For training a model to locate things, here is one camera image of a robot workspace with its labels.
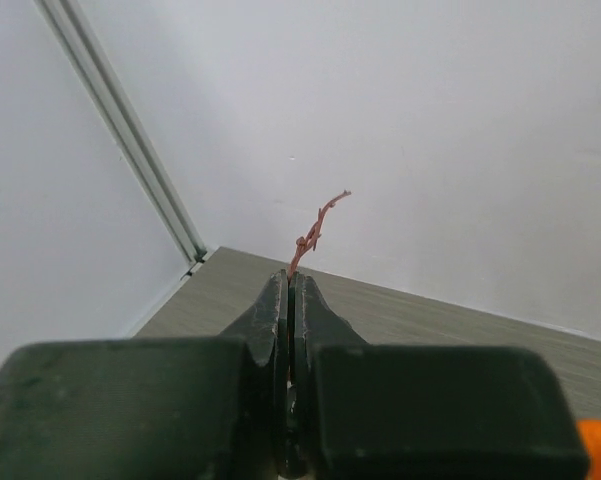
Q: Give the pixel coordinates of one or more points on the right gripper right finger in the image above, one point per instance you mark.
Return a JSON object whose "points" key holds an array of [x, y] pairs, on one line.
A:
{"points": [[369, 411]]}

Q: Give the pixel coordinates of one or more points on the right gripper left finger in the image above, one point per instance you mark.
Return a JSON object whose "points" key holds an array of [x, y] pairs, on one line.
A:
{"points": [[205, 407]]}

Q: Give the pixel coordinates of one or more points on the dark blue grape bunch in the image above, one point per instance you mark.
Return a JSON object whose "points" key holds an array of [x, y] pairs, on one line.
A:
{"points": [[308, 242]]}

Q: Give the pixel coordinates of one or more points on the aluminium corner frame profile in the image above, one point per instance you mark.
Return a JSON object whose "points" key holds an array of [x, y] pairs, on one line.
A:
{"points": [[90, 61]]}

